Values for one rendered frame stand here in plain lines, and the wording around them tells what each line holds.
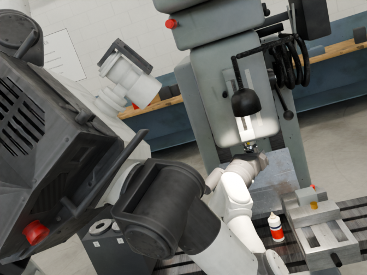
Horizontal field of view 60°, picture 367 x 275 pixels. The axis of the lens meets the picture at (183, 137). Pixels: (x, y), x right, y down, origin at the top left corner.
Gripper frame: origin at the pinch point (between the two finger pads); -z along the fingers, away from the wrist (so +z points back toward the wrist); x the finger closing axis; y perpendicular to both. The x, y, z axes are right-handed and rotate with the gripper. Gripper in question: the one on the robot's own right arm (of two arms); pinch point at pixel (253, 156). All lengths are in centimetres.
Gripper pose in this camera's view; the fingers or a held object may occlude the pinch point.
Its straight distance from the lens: 108.2
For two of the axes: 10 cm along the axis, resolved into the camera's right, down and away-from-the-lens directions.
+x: -8.2, 1.0, 5.7
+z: -4.9, 4.0, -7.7
